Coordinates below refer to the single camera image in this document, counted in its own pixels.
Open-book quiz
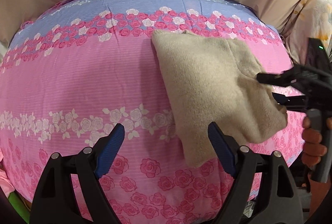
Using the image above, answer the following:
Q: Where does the white satin fabric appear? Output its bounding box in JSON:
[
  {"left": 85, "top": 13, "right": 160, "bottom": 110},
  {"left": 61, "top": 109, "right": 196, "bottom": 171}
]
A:
[{"left": 0, "top": 42, "right": 8, "bottom": 62}]

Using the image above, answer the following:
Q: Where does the white floral pillow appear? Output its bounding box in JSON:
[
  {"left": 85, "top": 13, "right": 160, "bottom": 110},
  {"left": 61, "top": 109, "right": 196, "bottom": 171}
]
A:
[{"left": 281, "top": 0, "right": 331, "bottom": 64}]

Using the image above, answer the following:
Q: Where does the right hand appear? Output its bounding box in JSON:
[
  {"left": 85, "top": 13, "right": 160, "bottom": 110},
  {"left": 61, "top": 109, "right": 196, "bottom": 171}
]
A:
[{"left": 302, "top": 117, "right": 328, "bottom": 167}]

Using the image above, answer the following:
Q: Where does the pink blue floral bedsheet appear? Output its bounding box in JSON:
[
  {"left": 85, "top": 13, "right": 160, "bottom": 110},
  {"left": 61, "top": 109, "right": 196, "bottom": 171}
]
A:
[{"left": 1, "top": 0, "right": 292, "bottom": 223}]

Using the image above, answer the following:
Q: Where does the cream knitted small sweater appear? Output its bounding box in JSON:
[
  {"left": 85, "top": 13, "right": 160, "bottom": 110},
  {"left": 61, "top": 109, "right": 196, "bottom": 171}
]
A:
[{"left": 151, "top": 30, "right": 288, "bottom": 168}]

